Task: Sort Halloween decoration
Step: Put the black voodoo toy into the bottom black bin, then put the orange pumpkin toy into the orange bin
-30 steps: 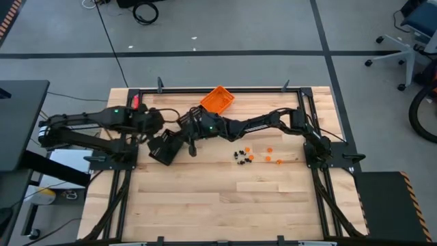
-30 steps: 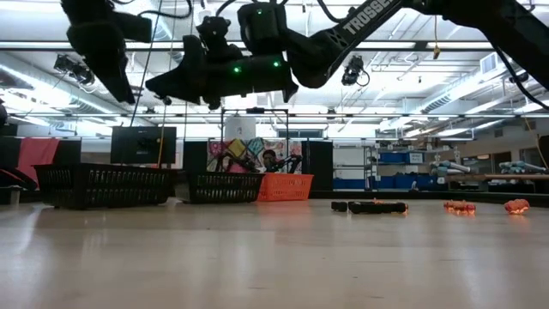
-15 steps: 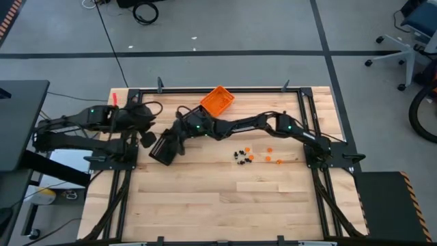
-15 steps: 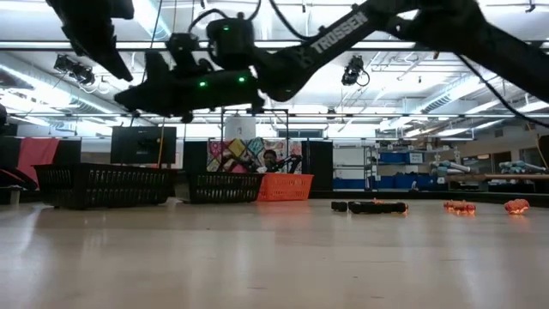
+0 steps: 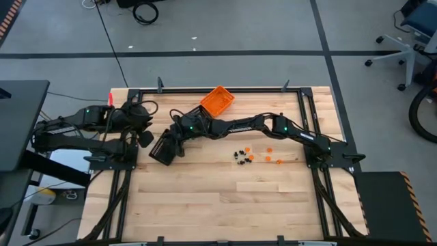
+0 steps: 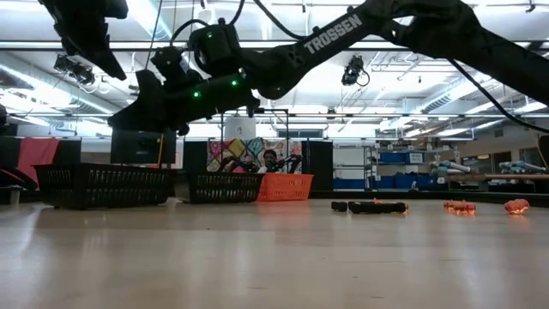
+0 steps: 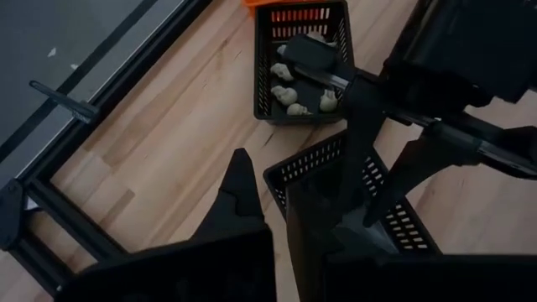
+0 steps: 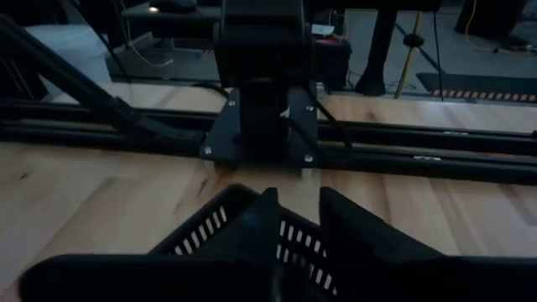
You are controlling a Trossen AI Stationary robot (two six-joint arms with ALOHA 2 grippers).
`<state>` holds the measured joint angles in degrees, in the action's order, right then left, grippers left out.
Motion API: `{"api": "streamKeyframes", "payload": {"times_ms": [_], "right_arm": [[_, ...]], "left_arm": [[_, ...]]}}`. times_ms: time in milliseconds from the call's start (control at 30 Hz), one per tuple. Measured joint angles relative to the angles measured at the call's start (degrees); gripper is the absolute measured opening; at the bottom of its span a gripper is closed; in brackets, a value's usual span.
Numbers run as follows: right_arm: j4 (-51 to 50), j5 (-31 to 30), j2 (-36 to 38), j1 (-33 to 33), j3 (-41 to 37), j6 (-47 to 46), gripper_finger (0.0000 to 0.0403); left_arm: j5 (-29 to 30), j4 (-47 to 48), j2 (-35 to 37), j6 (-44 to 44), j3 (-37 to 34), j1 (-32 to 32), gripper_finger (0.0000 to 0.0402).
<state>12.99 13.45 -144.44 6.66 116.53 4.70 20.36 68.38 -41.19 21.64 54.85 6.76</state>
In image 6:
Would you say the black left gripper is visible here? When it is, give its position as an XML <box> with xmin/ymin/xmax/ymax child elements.
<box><xmin>39</xmin><ymin>0</ymin><xmax>128</xmax><ymax>82</ymax></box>

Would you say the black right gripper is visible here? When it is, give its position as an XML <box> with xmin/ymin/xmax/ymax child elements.
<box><xmin>107</xmin><ymin>68</ymin><xmax>262</xmax><ymax>136</ymax></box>

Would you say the black plastic basket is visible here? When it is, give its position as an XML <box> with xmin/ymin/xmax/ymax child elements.
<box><xmin>33</xmin><ymin>162</ymin><xmax>178</xmax><ymax>210</ymax></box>
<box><xmin>187</xmin><ymin>171</ymin><xmax>266</xmax><ymax>205</ymax></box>

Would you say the black monitor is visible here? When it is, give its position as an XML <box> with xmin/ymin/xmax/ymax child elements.
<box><xmin>110</xmin><ymin>128</ymin><xmax>178</xmax><ymax>166</ymax></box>

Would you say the black cabinet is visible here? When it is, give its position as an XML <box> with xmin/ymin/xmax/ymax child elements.
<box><xmin>301</xmin><ymin>140</ymin><xmax>335</xmax><ymax>193</ymax></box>
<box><xmin>182</xmin><ymin>141</ymin><xmax>209</xmax><ymax>173</ymax></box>

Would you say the black rig beam with lights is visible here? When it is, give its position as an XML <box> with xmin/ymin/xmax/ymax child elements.
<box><xmin>0</xmin><ymin>39</ymin><xmax>549</xmax><ymax>53</ymax></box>

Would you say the black partition panel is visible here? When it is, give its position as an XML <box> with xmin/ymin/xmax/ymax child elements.
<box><xmin>0</xmin><ymin>136</ymin><xmax>82</xmax><ymax>192</ymax></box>

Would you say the colourful patchwork quilt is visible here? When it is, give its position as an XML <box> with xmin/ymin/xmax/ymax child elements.
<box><xmin>207</xmin><ymin>137</ymin><xmax>304</xmax><ymax>173</ymax></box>

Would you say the red cloth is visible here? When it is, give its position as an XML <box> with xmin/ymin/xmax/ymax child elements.
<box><xmin>16</xmin><ymin>137</ymin><xmax>61</xmax><ymax>191</ymax></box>

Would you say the person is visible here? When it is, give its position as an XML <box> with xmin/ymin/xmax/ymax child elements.
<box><xmin>256</xmin><ymin>148</ymin><xmax>281</xmax><ymax>174</ymax></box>

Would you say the orange plastic basket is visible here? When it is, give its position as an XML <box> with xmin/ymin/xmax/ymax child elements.
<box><xmin>256</xmin><ymin>173</ymin><xmax>315</xmax><ymax>203</ymax></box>

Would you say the blue storage bin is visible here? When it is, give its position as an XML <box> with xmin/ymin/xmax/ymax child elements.
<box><xmin>378</xmin><ymin>152</ymin><xmax>425</xmax><ymax>166</ymax></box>
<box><xmin>333</xmin><ymin>173</ymin><xmax>449</xmax><ymax>192</ymax></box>

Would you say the wooden workbench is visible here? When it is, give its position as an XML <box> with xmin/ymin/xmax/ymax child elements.
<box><xmin>445</xmin><ymin>173</ymin><xmax>549</xmax><ymax>182</ymax></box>

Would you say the black camera with white cable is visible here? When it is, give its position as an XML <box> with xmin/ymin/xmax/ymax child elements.
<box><xmin>53</xmin><ymin>54</ymin><xmax>97</xmax><ymax>87</ymax></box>

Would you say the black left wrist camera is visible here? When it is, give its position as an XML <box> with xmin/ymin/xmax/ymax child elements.
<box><xmin>104</xmin><ymin>0</ymin><xmax>130</xmax><ymax>21</ymax></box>

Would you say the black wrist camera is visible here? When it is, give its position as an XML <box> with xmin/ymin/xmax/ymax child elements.
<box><xmin>104</xmin><ymin>0</ymin><xmax>130</xmax><ymax>21</ymax></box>
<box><xmin>150</xmin><ymin>45</ymin><xmax>190</xmax><ymax>83</ymax></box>

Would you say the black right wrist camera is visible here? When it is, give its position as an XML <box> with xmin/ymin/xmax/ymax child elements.
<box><xmin>150</xmin><ymin>45</ymin><xmax>190</xmax><ymax>83</ymax></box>

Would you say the black hanging cord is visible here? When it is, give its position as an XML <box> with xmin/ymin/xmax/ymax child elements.
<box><xmin>144</xmin><ymin>0</ymin><xmax>164</xmax><ymax>72</ymax></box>

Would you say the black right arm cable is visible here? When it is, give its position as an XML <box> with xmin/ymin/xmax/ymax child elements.
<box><xmin>170</xmin><ymin>0</ymin><xmax>306</xmax><ymax>46</ymax></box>

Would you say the black metal stand frame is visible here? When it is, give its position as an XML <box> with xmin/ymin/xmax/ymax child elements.
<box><xmin>220</xmin><ymin>106</ymin><xmax>290</xmax><ymax>173</ymax></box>

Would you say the black camera with cable loop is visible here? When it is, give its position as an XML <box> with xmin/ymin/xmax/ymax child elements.
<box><xmin>341</xmin><ymin>54</ymin><xmax>371</xmax><ymax>88</ymax></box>

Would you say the black aluminium table frame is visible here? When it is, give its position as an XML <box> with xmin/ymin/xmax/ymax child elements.
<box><xmin>0</xmin><ymin>188</ymin><xmax>549</xmax><ymax>204</ymax></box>

